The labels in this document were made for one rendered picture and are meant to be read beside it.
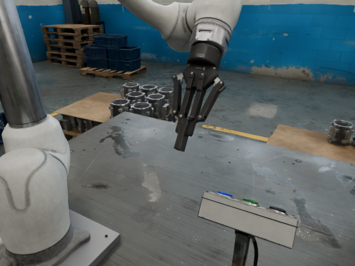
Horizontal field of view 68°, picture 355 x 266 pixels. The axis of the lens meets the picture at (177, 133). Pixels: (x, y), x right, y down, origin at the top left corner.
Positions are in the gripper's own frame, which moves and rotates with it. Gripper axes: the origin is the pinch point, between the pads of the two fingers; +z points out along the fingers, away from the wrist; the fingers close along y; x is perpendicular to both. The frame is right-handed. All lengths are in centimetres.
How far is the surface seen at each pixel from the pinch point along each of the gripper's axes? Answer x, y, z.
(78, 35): 353, -452, -221
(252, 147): 72, 7, -12
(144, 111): 145, -101, -35
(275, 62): 472, -37, -259
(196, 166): 51, -11, 4
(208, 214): -3.5, 10.6, 14.1
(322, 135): 250, 51, -68
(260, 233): -3.5, 20.2, 14.4
